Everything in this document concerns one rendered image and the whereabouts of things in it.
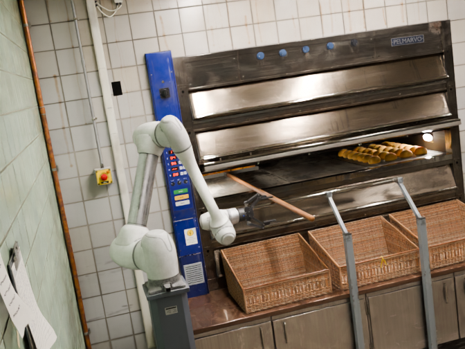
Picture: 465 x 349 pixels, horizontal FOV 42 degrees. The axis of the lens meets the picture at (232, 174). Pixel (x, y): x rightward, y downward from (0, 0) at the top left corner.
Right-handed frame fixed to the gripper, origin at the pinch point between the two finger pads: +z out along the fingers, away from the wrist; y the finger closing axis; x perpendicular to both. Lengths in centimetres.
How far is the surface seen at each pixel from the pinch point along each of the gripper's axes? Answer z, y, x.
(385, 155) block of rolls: 115, -3, -82
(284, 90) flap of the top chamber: 36, -62, -59
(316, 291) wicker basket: 24, 57, -10
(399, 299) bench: 74, 72, -4
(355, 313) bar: 42, 72, 1
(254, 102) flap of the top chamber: 14, -57, -57
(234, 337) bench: -31, 72, -5
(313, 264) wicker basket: 33, 49, -34
